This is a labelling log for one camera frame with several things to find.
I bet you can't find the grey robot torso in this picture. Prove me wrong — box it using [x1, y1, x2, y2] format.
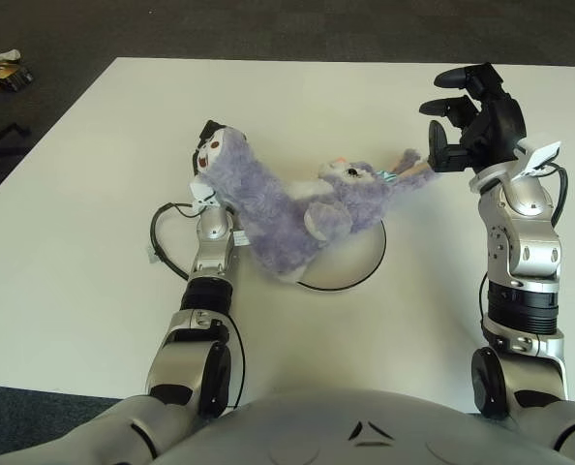
[0, 385, 575, 465]

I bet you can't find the white left wrist connector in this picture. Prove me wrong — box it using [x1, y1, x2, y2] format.
[188, 173, 221, 210]

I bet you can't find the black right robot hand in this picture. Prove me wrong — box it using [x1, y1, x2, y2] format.
[416, 61, 529, 174]

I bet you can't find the black chair base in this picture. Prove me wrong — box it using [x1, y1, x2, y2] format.
[0, 123, 31, 171]

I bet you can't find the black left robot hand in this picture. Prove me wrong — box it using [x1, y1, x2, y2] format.
[190, 119, 230, 175]

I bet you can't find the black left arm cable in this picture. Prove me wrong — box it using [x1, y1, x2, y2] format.
[150, 201, 248, 406]

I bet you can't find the purple plush doll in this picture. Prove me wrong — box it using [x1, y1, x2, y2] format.
[190, 124, 441, 285]

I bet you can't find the white right wrist connector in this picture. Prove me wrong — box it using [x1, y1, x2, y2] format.
[512, 139, 563, 176]

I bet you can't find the white plate with black rim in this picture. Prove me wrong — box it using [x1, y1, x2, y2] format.
[294, 220, 388, 294]

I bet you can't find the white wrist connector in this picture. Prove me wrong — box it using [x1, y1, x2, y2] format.
[188, 173, 221, 210]
[512, 139, 563, 176]

